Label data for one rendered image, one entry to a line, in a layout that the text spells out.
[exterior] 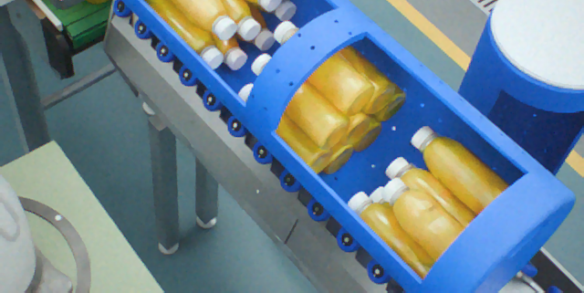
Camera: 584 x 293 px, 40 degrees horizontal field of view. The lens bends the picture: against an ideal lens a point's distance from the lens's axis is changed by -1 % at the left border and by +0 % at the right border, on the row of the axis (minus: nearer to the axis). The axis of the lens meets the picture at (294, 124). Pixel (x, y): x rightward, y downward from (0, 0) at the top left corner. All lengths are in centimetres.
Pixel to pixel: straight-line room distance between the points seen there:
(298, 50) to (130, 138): 145
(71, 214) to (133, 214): 123
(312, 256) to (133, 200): 115
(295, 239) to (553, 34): 66
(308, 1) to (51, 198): 61
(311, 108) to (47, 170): 43
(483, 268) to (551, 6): 76
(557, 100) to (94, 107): 161
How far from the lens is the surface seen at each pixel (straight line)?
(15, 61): 191
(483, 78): 170
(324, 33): 128
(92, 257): 124
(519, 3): 173
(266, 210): 151
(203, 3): 146
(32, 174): 132
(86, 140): 267
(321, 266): 146
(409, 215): 124
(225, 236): 246
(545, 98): 163
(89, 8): 178
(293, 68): 126
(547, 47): 166
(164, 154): 199
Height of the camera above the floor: 216
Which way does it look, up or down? 53 degrees down
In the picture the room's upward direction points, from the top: 9 degrees clockwise
